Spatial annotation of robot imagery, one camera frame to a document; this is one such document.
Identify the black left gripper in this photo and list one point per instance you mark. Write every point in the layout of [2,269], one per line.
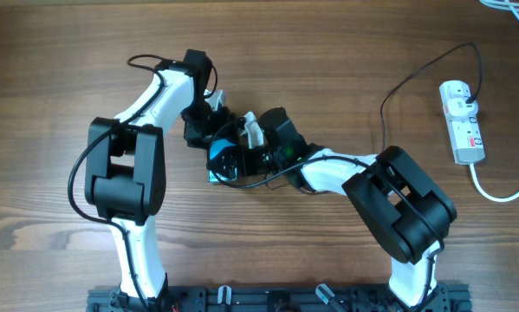
[224,118]

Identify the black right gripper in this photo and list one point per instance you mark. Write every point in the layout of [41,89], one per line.
[233,154]

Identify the teal screen smartphone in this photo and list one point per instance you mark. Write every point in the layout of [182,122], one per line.
[222,161]

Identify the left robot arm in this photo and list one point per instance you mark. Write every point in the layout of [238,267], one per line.
[125,168]

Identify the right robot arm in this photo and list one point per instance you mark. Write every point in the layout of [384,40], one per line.
[406,212]

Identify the white charger plug adapter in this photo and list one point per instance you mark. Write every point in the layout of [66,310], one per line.
[459,109]

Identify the white power strip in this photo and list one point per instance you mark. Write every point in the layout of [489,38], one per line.
[465,136]

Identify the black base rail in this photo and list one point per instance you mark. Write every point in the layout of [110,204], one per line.
[364,297]

